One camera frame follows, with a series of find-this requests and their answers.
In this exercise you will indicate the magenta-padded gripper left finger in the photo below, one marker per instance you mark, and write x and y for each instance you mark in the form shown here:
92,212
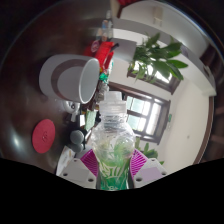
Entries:
74,171

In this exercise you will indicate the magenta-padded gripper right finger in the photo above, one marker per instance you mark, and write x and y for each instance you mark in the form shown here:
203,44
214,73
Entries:
150,170

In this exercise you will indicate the clear green-label drink bottle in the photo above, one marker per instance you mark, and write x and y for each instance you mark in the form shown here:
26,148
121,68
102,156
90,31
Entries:
113,143

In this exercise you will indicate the grey headphones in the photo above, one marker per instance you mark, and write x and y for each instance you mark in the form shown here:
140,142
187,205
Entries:
76,137

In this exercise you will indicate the flat round red coaster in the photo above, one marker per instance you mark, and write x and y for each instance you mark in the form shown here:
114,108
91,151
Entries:
43,136

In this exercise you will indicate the green book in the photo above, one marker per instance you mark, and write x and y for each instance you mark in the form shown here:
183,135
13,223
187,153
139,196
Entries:
90,120

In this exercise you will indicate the green exit sign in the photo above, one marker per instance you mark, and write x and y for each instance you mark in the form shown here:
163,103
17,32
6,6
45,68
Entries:
170,117

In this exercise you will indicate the dark wooden glazed door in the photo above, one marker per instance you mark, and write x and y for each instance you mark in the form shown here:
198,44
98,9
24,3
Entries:
146,113

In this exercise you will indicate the tea set tray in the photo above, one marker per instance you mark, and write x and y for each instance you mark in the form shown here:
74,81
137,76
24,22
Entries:
101,90

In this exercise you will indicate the dark framed window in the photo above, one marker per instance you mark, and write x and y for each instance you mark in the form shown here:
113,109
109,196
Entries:
166,83

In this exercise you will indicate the white mug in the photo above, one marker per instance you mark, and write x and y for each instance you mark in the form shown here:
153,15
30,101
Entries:
66,78

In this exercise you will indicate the small potted plant white pot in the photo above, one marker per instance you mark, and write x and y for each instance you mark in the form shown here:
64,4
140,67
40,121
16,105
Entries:
156,58

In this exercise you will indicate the red carpeted staircase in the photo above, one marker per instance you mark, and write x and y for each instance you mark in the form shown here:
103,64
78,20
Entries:
126,2

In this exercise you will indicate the white wall panel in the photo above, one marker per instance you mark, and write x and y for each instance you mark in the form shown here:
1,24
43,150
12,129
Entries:
158,15

